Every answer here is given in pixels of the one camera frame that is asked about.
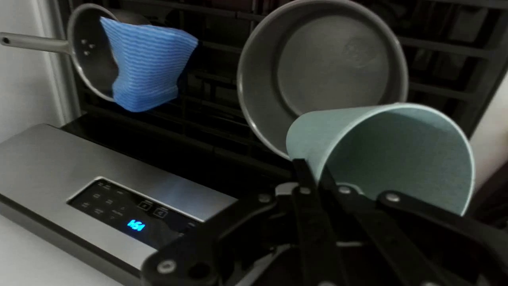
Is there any small steel saucepan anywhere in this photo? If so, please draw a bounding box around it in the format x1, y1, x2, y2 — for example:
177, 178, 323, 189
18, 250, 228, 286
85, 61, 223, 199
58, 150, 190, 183
0, 2, 120, 104

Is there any large steel pot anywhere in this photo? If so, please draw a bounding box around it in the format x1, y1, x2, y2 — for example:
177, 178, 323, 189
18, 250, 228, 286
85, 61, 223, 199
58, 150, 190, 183
234, 0, 409, 161

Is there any teal plastic cup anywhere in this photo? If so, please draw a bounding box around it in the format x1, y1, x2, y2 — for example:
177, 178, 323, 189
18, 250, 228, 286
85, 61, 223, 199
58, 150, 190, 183
284, 102, 476, 216

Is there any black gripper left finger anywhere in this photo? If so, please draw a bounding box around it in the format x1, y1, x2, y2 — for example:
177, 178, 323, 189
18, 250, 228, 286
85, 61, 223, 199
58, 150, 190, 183
138, 158, 349, 286

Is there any blue cloth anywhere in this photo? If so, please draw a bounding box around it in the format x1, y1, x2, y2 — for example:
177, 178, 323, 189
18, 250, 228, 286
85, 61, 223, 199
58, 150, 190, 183
98, 15, 199, 115

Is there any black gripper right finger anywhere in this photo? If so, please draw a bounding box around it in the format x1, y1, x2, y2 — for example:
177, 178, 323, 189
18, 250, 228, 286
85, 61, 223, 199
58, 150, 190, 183
319, 178, 508, 286

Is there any black and steel stove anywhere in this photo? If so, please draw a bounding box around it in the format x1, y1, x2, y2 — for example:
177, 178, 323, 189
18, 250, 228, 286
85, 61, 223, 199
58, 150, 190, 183
0, 0, 508, 286

